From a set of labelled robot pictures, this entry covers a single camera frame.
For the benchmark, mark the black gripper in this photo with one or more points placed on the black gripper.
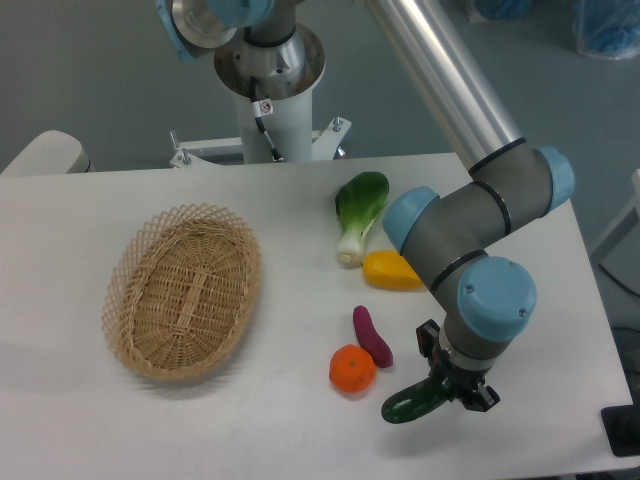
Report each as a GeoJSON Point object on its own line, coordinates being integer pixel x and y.
{"type": "Point", "coordinates": [448, 365]}

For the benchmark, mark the green cucumber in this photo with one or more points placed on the green cucumber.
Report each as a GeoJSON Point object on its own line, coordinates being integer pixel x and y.
{"type": "Point", "coordinates": [412, 403]}

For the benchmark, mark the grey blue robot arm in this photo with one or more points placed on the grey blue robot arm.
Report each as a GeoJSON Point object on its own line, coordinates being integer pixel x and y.
{"type": "Point", "coordinates": [488, 300]}

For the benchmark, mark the woven wicker basket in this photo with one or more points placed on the woven wicker basket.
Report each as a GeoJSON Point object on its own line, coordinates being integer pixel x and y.
{"type": "Point", "coordinates": [182, 293]}

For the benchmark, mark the purple sweet potato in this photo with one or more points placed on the purple sweet potato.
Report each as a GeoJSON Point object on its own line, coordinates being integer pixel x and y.
{"type": "Point", "coordinates": [369, 339]}

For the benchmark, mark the orange tangerine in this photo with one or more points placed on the orange tangerine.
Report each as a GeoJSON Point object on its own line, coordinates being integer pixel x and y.
{"type": "Point", "coordinates": [352, 369]}

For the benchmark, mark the yellow bell pepper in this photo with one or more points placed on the yellow bell pepper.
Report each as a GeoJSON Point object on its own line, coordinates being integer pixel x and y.
{"type": "Point", "coordinates": [386, 269]}

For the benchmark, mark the black device at edge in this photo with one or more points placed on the black device at edge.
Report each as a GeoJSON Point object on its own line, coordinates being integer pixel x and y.
{"type": "Point", "coordinates": [621, 424]}

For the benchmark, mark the green bok choy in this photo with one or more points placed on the green bok choy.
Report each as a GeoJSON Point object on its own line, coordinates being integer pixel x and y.
{"type": "Point", "coordinates": [358, 205]}

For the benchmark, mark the blue plastic bag right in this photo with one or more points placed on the blue plastic bag right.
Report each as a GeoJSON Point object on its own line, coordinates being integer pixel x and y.
{"type": "Point", "coordinates": [607, 30]}

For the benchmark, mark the white chair back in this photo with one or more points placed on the white chair back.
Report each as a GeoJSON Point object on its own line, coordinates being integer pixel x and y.
{"type": "Point", "coordinates": [51, 153]}

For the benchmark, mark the white furniture frame right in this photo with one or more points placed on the white furniture frame right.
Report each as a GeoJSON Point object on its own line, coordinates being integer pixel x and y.
{"type": "Point", "coordinates": [621, 225]}

